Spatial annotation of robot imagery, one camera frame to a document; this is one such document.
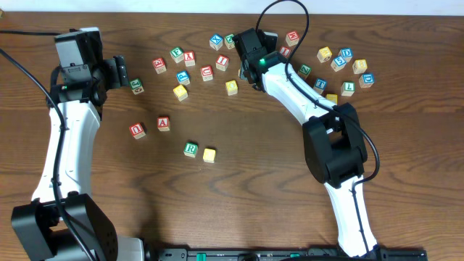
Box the blue T letter block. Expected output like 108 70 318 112
313 78 327 95

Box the green R letter block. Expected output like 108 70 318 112
183 142 198 157

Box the yellow O block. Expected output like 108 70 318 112
225 80 238 96

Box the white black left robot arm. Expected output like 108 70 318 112
11 27 151 260

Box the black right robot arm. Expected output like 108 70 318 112
232 28 377 257

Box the green N letter block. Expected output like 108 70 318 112
224 34 235 49

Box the green J letter block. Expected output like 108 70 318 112
130 78 144 95

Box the red I letter block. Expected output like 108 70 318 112
279 46 291 58

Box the red I block left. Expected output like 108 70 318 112
215 55 230 71

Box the blue X letter block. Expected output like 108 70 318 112
209 33 223 51

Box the red N letter block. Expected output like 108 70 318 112
285 30 300 47

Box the red G letter block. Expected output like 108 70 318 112
152 57 167 74

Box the red U letter block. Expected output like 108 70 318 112
200 65 213 81

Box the green Z letter block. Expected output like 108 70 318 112
297 64 312 80

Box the red U block left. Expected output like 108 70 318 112
129 123 146 139

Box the plain yellow wooden block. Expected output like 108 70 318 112
173 84 189 102

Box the red A letter block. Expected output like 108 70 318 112
157 117 170 131

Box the blue P letter block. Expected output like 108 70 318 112
176 70 190 85

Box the blue D letter block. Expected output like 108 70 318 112
339 48 353 62

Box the green L letter block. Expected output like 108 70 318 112
341 81 355 96

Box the yellow 8 block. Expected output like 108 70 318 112
352 59 368 75

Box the blue D block right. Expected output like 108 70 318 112
359 73 375 88

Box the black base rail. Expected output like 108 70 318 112
146 246 428 261

